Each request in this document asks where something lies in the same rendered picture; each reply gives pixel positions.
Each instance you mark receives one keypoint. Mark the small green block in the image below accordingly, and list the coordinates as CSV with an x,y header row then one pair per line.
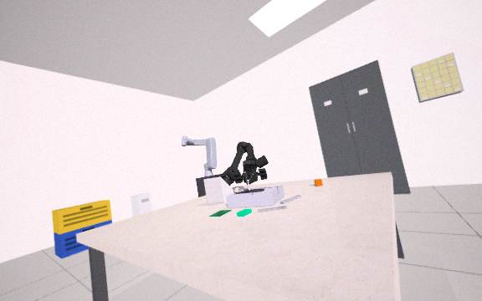
x,y
244,212

